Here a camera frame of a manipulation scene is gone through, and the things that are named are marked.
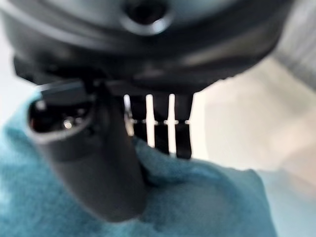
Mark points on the teal plush cushion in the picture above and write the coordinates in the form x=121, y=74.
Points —
x=197, y=197

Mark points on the grey fabric sofa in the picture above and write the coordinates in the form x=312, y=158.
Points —
x=300, y=34

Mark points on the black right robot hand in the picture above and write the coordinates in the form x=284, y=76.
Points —
x=103, y=49

